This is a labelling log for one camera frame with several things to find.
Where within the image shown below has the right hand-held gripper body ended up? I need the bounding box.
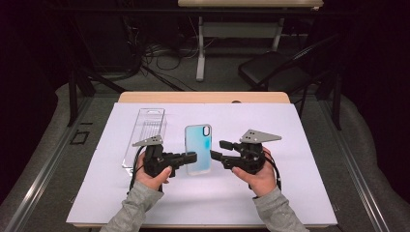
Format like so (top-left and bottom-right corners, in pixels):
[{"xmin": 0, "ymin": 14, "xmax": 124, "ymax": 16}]
[{"xmin": 221, "ymin": 129, "xmax": 283, "ymax": 176}]

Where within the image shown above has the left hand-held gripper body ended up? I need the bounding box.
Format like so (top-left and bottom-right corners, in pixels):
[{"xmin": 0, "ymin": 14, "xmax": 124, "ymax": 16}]
[{"xmin": 132, "ymin": 134, "xmax": 182, "ymax": 179}]

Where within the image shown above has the blue translucent phone case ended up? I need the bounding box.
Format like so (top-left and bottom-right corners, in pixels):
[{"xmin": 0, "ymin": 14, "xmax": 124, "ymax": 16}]
[{"xmin": 184, "ymin": 124, "xmax": 214, "ymax": 177}]

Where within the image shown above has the clear plastic storage container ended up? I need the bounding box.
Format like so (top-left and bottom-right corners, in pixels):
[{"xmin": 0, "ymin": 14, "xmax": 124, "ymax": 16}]
[{"xmin": 121, "ymin": 107, "xmax": 168, "ymax": 177}]

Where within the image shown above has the person's left hand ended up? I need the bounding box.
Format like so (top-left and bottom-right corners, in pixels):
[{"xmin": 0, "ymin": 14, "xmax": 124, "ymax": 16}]
[{"xmin": 133, "ymin": 152, "xmax": 174, "ymax": 191}]

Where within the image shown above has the person's right hand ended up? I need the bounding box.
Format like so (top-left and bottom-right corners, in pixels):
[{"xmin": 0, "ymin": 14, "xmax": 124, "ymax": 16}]
[{"xmin": 231, "ymin": 146, "xmax": 279, "ymax": 198}]

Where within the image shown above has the white table cover sheet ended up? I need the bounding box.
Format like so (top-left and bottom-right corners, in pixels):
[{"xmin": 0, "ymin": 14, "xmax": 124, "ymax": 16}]
[{"xmin": 66, "ymin": 101, "xmax": 338, "ymax": 227}]

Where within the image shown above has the black folding chair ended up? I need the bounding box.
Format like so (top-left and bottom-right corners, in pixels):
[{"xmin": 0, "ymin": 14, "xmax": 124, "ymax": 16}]
[{"xmin": 237, "ymin": 33, "xmax": 343, "ymax": 131}]

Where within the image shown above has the white-legged desk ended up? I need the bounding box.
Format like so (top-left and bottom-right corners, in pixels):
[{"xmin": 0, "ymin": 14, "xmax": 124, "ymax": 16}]
[{"xmin": 177, "ymin": 0, "xmax": 325, "ymax": 82}]

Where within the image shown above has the black metal stand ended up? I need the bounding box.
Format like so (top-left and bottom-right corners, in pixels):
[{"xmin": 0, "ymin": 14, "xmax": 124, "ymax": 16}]
[{"xmin": 65, "ymin": 61, "xmax": 129, "ymax": 128}]

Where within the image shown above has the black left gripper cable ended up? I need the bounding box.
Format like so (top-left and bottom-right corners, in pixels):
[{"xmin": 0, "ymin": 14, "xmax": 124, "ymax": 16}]
[{"xmin": 128, "ymin": 145, "xmax": 147, "ymax": 194}]

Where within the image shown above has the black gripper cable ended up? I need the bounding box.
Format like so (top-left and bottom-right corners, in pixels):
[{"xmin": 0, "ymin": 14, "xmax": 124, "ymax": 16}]
[
  {"xmin": 128, "ymin": 145, "xmax": 147, "ymax": 194},
  {"xmin": 248, "ymin": 151, "xmax": 283, "ymax": 191}
]

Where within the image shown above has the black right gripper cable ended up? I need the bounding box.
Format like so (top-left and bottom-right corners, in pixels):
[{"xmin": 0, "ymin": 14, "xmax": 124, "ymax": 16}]
[{"xmin": 248, "ymin": 151, "xmax": 283, "ymax": 191}]

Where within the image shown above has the bundle of floor cables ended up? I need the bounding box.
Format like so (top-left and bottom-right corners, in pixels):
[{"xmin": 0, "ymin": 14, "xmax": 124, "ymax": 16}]
[{"xmin": 120, "ymin": 14, "xmax": 202, "ymax": 93}]

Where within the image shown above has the aluminium floor rail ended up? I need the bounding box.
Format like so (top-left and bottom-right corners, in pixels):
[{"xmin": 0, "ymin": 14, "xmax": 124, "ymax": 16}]
[
  {"xmin": 318, "ymin": 100, "xmax": 393, "ymax": 232},
  {"xmin": 3, "ymin": 96, "xmax": 95, "ymax": 232}
]

